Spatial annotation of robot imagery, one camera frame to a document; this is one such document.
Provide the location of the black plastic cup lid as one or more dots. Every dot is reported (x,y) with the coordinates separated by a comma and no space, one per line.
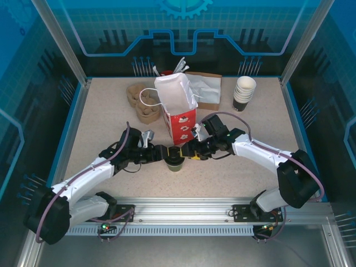
(175,153)

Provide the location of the black paper coffee cup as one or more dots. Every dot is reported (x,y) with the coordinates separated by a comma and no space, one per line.
(175,167)

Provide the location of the red white paper bag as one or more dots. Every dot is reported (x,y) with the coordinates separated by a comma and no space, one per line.
(182,130)

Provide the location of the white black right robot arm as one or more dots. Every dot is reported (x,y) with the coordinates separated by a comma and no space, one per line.
(261,151)

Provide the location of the brown cardboard box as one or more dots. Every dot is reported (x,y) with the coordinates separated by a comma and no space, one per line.
(208,106)

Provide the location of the stack of black paper cups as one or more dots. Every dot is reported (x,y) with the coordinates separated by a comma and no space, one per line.
(242,97)

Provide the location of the small circuit board with LEDs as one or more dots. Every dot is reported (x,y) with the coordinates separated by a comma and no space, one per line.
(267,228)
(107,227)

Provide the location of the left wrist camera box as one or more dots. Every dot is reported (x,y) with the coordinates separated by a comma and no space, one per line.
(147,137)

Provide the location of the aluminium mounting rail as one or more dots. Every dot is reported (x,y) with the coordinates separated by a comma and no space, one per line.
(180,211)

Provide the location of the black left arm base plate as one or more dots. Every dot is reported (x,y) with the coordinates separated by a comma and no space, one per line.
(125,212)

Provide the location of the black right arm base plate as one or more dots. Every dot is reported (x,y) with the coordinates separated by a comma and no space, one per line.
(242,214)

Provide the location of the aluminium frame post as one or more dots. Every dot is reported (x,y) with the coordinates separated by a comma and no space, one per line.
(305,41)
(62,41)

